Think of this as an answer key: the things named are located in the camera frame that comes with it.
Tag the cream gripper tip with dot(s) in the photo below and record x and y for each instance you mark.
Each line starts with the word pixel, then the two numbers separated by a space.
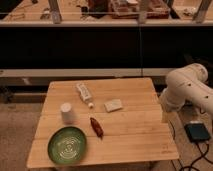
pixel 164 117

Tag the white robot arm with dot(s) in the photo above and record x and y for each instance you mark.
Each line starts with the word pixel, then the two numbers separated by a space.
pixel 187 83

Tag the black power box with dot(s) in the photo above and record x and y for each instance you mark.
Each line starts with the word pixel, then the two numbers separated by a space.
pixel 197 132

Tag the wooden slat table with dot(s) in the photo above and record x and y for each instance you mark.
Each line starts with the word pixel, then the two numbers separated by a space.
pixel 132 134

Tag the white squeeze tube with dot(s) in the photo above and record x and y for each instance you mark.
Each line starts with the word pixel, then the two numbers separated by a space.
pixel 85 94

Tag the white upside-down cup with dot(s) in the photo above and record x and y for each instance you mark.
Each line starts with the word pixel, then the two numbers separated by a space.
pixel 67 113

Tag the green ribbed plate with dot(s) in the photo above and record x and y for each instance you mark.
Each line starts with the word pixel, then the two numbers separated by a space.
pixel 67 146

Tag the brown tray on bench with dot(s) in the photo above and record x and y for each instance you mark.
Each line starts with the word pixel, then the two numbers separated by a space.
pixel 155 9

